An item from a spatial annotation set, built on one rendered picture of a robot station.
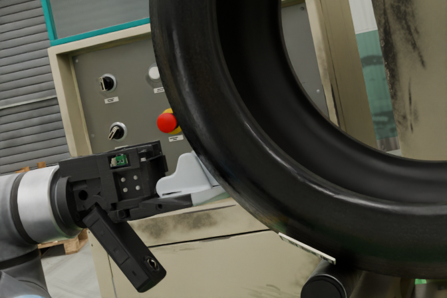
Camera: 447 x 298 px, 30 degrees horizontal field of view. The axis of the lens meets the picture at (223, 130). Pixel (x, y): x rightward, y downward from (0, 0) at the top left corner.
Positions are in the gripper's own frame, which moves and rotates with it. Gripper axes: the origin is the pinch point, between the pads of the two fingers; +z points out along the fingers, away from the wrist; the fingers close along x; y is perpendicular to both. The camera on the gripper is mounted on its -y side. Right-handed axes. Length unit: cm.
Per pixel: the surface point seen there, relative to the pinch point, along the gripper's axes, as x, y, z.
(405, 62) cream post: 26.5, 10.2, 19.1
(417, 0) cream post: 26.4, 17.9, 22.2
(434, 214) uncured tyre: -11.7, -3.4, 22.9
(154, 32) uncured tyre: -8.3, 18.7, -1.7
